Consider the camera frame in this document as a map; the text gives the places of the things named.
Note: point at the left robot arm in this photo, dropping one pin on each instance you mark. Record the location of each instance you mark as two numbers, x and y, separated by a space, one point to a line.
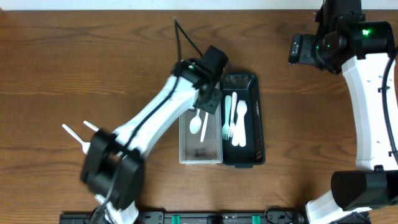
114 164

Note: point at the white plastic spoon bowl up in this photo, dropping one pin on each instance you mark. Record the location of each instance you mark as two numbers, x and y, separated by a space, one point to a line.
203 130

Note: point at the clear perforated plastic basket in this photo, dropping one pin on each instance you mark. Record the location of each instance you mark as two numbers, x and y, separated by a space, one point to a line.
191 150

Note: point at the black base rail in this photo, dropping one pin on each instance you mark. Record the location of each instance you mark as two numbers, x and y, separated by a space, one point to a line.
270 216

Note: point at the white plastic fork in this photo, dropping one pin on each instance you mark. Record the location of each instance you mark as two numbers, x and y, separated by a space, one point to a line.
235 140
233 109

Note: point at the light green plastic fork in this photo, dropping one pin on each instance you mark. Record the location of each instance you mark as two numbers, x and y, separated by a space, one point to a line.
227 110

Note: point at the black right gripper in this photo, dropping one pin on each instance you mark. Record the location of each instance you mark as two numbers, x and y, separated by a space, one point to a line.
301 50

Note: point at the black perforated plastic basket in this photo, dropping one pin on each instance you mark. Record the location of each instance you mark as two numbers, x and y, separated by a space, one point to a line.
246 85

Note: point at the white plastic spoon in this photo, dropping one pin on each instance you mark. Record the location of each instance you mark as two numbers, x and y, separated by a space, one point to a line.
91 126
76 138

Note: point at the white plastic spoon bowl down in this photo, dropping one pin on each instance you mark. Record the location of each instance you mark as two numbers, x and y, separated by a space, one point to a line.
195 123

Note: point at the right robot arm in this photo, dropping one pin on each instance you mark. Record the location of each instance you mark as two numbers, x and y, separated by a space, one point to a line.
364 53

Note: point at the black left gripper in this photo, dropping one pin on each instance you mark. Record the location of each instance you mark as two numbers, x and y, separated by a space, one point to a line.
213 102

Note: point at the white plastic fork handle up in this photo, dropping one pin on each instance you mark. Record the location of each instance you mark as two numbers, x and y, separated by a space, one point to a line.
241 110

